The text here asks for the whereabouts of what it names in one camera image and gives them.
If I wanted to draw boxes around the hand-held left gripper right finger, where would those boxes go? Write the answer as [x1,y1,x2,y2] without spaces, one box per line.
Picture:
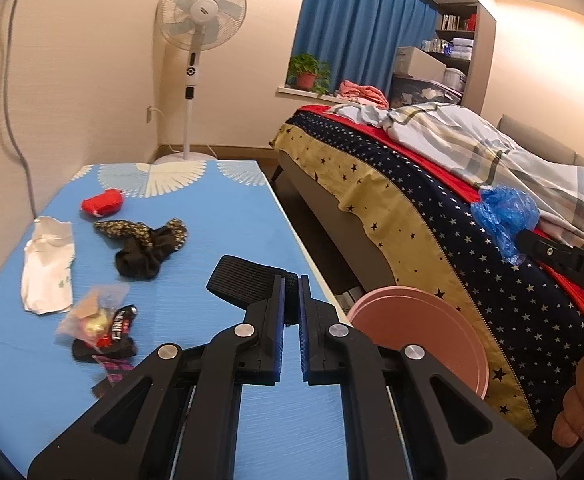
[298,272,558,480]

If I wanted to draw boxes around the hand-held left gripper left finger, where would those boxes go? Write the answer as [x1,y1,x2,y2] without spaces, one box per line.
[26,271,289,480]

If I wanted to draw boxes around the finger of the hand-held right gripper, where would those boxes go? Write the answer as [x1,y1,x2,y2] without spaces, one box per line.
[514,229,580,268]

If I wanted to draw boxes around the blue plastic bag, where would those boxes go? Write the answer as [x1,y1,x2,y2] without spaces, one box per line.
[472,186,541,266]

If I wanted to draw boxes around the black ribbed strap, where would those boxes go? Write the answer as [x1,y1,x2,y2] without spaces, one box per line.
[206,255,293,322]

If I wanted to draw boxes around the pink plastic bin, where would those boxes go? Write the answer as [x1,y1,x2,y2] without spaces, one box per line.
[347,286,490,401]

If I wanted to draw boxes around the black gold patterned cloth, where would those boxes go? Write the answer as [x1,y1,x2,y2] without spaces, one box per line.
[93,217,189,281]

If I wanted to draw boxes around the black pink wrapper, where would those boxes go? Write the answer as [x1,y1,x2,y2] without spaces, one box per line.
[91,355,133,400]

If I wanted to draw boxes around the clear plastic bag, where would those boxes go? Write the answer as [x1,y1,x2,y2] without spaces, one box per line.
[54,282,130,348]

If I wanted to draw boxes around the red wrapper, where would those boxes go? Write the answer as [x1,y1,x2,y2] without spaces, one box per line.
[81,188,124,217]

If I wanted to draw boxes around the white paper bag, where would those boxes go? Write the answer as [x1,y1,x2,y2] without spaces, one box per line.
[21,216,76,316]

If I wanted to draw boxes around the person's right hand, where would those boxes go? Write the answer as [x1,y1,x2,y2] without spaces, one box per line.
[552,332,584,448]

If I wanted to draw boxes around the red blanket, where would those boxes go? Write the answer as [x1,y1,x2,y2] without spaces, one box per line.
[297,105,584,328]

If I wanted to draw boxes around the bed with starry blanket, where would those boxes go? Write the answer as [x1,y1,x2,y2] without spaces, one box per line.
[270,110,584,436]

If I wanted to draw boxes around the plaid light blue duvet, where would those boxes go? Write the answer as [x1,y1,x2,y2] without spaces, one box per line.
[329,101,584,261]

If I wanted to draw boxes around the wooden bookshelf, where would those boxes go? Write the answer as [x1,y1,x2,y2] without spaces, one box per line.
[422,2,498,116]

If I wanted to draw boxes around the clear plastic storage box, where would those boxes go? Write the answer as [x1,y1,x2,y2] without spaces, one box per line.
[389,74,465,110]

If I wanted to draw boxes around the stack of white packets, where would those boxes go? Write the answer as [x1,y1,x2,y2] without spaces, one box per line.
[422,39,473,58]

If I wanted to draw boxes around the beige box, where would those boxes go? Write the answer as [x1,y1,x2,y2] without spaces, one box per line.
[394,46,447,81]

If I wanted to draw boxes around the pink clothes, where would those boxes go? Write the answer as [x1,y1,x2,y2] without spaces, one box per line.
[334,79,390,109]

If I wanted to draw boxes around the white window sill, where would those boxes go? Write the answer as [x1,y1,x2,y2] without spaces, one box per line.
[277,85,343,100]

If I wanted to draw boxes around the potted green plant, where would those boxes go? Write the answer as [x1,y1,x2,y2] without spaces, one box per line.
[288,52,333,96]

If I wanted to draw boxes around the blue curtain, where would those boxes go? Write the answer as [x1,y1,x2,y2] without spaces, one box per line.
[288,0,440,95]

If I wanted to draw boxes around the white standing fan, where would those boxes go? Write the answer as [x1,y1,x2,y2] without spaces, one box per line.
[154,0,249,163]

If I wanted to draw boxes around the grey wall cable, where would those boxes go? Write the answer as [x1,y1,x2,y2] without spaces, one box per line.
[0,0,38,218]

